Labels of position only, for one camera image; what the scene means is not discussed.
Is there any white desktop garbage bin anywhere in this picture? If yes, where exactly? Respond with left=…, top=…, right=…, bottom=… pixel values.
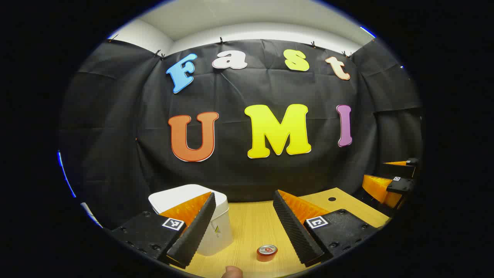
left=148, top=184, right=234, bottom=256

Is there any wooden desktop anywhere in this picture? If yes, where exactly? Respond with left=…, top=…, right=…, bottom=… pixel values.
left=170, top=188, right=391, bottom=278

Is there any black backdrop cloth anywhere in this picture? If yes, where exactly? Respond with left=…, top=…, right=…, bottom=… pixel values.
left=58, top=39, right=424, bottom=232

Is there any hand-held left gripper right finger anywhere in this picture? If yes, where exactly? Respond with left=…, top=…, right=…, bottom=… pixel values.
left=272, top=189, right=381, bottom=268

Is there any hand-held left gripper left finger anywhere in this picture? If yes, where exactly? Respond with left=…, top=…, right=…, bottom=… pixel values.
left=103, top=192, right=217, bottom=270

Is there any red pop can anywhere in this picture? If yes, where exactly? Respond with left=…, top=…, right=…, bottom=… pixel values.
left=257, top=244, right=278, bottom=262

